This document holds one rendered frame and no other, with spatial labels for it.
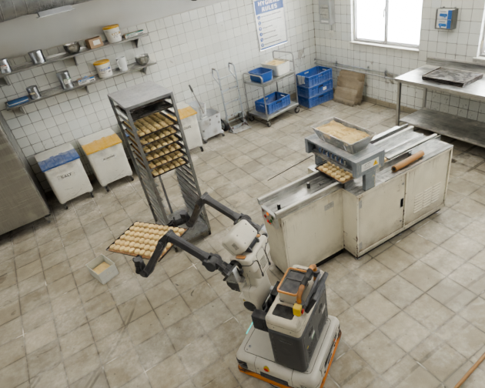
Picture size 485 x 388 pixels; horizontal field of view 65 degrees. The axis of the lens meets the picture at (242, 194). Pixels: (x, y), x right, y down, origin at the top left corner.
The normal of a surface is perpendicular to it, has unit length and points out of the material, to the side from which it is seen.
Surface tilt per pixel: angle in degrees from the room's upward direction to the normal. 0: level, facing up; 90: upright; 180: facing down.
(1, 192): 89
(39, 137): 90
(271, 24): 90
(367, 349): 0
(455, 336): 0
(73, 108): 90
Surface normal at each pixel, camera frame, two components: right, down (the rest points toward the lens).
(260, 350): -0.18, -0.82
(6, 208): 0.52, 0.40
